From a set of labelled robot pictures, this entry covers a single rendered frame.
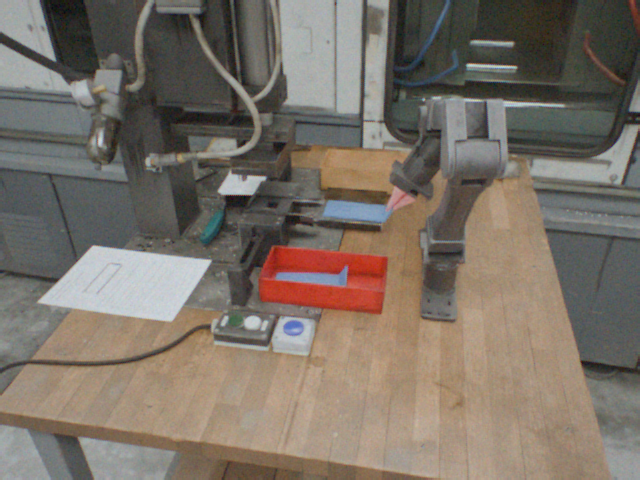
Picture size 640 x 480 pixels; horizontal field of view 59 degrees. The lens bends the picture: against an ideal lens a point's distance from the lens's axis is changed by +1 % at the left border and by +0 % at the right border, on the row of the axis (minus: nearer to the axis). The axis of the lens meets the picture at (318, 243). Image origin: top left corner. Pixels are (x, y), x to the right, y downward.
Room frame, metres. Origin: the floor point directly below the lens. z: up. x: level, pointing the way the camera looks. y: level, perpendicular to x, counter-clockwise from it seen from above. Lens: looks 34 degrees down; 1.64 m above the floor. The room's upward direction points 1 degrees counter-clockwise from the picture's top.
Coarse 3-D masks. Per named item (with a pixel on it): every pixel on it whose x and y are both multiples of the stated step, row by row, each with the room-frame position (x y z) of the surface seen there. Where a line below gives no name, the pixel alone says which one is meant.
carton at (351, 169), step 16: (336, 160) 1.47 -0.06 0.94; (352, 160) 1.46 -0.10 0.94; (368, 160) 1.45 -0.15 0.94; (384, 160) 1.44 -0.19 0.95; (400, 160) 1.43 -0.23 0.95; (320, 176) 1.36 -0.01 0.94; (336, 176) 1.35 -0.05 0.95; (352, 176) 1.34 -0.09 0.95; (368, 176) 1.33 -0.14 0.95; (384, 176) 1.32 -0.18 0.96
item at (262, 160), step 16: (192, 112) 1.22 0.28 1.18; (208, 112) 1.21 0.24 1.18; (176, 128) 1.15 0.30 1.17; (192, 128) 1.14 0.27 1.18; (208, 128) 1.14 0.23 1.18; (224, 128) 1.13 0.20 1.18; (240, 128) 1.12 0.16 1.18; (272, 128) 1.12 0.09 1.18; (288, 128) 1.12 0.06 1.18; (256, 144) 1.10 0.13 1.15; (272, 144) 1.10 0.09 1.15; (288, 144) 1.15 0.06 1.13; (240, 160) 1.05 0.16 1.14; (256, 160) 1.05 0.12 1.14; (272, 160) 1.05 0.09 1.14; (240, 176) 1.08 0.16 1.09; (272, 176) 1.04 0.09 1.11
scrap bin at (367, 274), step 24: (288, 264) 1.00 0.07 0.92; (312, 264) 0.99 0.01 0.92; (336, 264) 0.97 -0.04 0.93; (360, 264) 0.96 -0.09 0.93; (384, 264) 0.95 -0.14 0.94; (264, 288) 0.89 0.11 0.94; (288, 288) 0.88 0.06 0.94; (312, 288) 0.87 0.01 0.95; (336, 288) 0.86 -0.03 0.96; (360, 288) 0.85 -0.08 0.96; (384, 288) 0.90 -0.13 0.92; (360, 312) 0.85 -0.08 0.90
